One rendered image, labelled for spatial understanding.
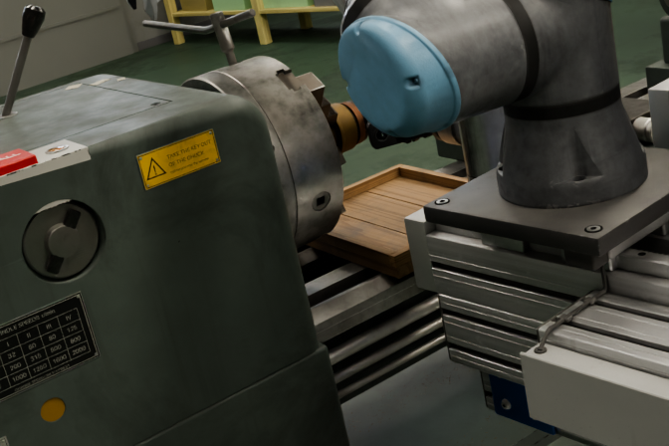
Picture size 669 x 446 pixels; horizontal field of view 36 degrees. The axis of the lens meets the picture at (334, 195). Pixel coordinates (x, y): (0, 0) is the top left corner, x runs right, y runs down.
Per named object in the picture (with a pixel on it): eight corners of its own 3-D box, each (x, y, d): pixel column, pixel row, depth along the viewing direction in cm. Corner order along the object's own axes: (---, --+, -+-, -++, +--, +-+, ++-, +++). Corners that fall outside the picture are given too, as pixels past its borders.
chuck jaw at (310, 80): (282, 149, 165) (291, 95, 156) (265, 130, 167) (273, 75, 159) (336, 128, 170) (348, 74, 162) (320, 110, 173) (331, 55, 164)
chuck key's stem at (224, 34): (248, 79, 165) (224, 9, 164) (237, 83, 164) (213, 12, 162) (241, 81, 167) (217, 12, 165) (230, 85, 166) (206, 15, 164)
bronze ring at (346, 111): (322, 113, 167) (366, 97, 172) (291, 109, 175) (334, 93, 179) (334, 167, 170) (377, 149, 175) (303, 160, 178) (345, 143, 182)
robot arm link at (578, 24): (647, 79, 100) (632, -62, 96) (537, 118, 95) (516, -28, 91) (568, 66, 111) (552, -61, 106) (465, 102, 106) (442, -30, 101)
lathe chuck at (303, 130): (320, 261, 155) (254, 59, 150) (229, 254, 182) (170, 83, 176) (367, 239, 159) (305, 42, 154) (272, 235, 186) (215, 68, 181)
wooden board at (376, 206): (398, 279, 165) (394, 256, 163) (280, 236, 194) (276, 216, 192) (532, 212, 179) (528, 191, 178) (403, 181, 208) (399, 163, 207)
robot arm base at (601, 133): (677, 162, 105) (668, 69, 102) (588, 217, 96) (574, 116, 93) (557, 148, 116) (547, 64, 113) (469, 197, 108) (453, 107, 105)
